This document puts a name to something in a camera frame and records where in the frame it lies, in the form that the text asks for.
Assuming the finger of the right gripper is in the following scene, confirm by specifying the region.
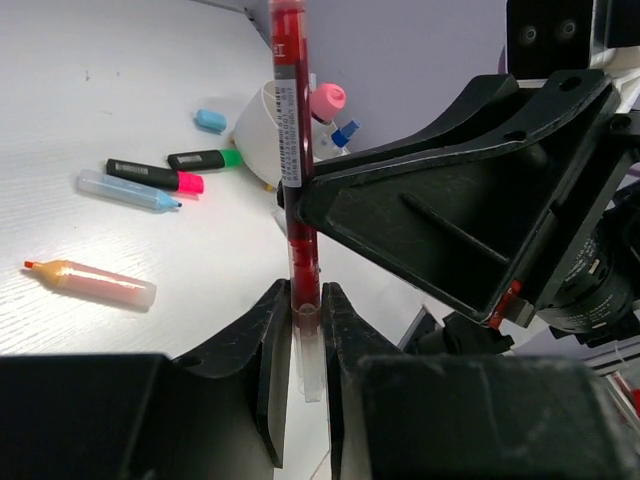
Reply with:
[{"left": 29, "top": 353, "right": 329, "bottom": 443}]
[{"left": 296, "top": 70, "right": 620, "bottom": 323}]

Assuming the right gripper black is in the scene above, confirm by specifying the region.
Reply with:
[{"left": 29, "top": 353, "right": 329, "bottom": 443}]
[{"left": 514, "top": 114, "right": 639, "bottom": 345}]

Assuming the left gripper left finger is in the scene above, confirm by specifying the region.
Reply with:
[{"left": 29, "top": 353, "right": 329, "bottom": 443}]
[{"left": 1, "top": 279, "right": 291, "bottom": 479}]

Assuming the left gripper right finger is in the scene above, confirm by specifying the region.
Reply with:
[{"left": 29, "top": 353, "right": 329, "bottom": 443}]
[{"left": 322, "top": 283, "right": 639, "bottom": 479}]

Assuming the blue spray bottle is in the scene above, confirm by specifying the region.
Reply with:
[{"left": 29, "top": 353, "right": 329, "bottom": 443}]
[{"left": 330, "top": 119, "right": 361, "bottom": 149}]

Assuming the black pink highlighter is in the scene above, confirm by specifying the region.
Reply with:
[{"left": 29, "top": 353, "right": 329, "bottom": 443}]
[{"left": 105, "top": 159, "right": 205, "bottom": 195}]

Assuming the dark red refill pen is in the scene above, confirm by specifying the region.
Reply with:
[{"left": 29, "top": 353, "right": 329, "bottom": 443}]
[{"left": 269, "top": 1, "right": 324, "bottom": 403}]

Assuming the blue marker cap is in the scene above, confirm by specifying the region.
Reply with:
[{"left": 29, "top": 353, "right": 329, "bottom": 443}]
[{"left": 195, "top": 109, "right": 227, "bottom": 134}]

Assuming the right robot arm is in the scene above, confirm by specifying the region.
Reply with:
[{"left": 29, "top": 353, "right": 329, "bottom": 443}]
[{"left": 296, "top": 70, "right": 639, "bottom": 354}]

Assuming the orange highlighter marker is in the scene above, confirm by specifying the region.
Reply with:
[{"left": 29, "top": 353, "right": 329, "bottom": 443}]
[{"left": 23, "top": 260, "right": 157, "bottom": 311}]

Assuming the white round container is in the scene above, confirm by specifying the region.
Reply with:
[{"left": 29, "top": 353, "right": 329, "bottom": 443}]
[{"left": 233, "top": 80, "right": 281, "bottom": 188}]

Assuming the blue highlighter marker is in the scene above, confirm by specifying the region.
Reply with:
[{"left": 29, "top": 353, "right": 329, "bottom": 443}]
[{"left": 76, "top": 170, "right": 182, "bottom": 212}]

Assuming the black green highlighter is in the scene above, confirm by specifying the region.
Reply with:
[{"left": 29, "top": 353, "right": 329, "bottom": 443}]
[{"left": 167, "top": 149, "right": 243, "bottom": 172}]

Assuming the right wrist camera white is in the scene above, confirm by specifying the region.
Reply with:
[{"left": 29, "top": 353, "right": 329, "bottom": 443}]
[{"left": 501, "top": 0, "right": 639, "bottom": 108}]

